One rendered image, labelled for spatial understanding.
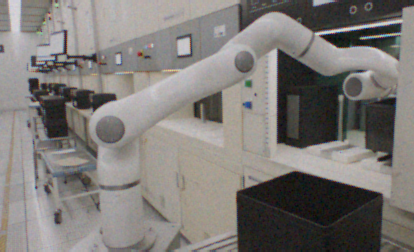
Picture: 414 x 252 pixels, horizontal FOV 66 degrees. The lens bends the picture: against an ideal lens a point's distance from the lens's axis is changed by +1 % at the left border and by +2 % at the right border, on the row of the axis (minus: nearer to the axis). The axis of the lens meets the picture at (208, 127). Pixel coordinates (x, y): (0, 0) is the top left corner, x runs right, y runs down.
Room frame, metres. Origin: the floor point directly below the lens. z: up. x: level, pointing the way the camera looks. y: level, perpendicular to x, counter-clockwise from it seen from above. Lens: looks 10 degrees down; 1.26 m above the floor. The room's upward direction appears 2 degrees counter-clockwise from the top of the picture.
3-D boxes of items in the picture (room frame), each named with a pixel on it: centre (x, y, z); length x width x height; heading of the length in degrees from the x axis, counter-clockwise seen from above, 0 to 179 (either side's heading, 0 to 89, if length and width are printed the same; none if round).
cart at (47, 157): (3.10, 1.39, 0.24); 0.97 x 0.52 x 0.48; 33
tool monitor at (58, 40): (3.91, 1.57, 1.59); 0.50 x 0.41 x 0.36; 120
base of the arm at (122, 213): (0.90, 0.27, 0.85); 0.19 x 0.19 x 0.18
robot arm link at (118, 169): (0.93, 0.27, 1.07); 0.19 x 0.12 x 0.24; 10
